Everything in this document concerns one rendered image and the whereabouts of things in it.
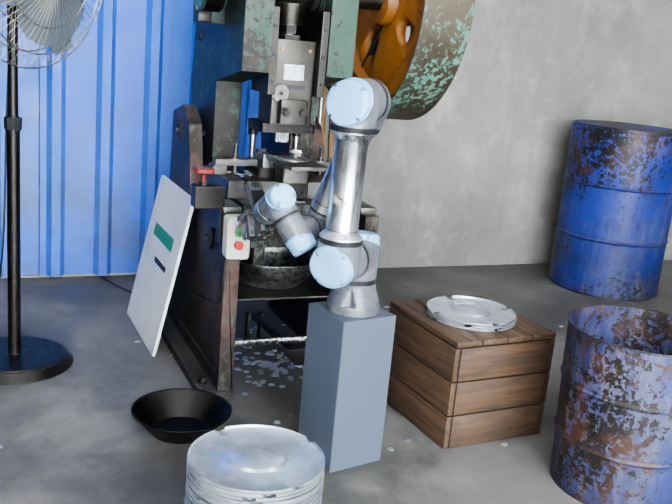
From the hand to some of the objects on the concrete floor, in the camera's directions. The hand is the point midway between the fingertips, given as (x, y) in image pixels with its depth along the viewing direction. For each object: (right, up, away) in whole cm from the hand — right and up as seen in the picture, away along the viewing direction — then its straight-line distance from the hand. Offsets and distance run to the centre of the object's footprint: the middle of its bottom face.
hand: (244, 225), depth 251 cm
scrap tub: (+110, -76, -6) cm, 133 cm away
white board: (-44, -40, +80) cm, 100 cm away
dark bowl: (-19, -62, +2) cm, 65 cm away
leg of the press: (-29, -45, +64) cm, 84 cm away
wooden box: (+68, -63, +30) cm, 97 cm away
